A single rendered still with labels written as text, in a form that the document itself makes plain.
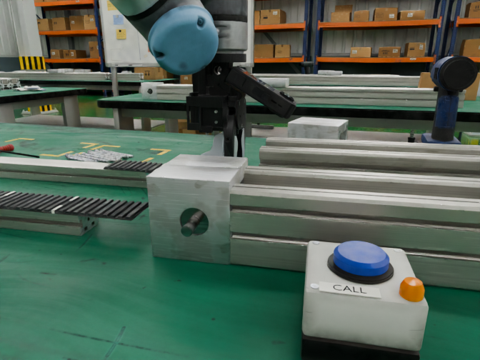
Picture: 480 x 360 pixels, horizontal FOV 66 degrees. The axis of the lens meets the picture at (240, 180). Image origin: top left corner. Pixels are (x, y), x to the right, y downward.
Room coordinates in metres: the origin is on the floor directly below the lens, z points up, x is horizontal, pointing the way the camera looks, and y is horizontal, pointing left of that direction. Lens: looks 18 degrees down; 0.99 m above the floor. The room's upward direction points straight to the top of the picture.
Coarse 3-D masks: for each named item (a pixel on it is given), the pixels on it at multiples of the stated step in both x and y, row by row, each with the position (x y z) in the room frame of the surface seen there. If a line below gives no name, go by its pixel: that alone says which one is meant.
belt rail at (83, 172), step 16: (0, 160) 0.68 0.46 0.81; (16, 160) 0.68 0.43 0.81; (32, 160) 0.68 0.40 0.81; (48, 160) 0.68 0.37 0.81; (64, 160) 0.68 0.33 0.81; (0, 176) 0.67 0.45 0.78; (16, 176) 0.66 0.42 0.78; (32, 176) 0.65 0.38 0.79; (48, 176) 0.65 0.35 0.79; (64, 176) 0.64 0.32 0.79; (80, 176) 0.63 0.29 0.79; (96, 176) 0.63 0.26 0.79; (112, 176) 0.63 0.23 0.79; (128, 176) 0.61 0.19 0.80; (144, 176) 0.61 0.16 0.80
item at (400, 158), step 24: (288, 144) 0.60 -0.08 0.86; (312, 144) 0.59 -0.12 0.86; (336, 144) 0.58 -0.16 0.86; (360, 144) 0.58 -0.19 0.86; (384, 144) 0.57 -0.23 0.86; (408, 144) 0.57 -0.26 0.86; (432, 144) 0.57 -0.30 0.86; (456, 144) 0.57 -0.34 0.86; (312, 168) 0.52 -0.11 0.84; (336, 168) 0.51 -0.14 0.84; (360, 168) 0.52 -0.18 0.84; (384, 168) 0.51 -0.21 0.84; (408, 168) 0.50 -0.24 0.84; (432, 168) 0.50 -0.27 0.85; (456, 168) 0.48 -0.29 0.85
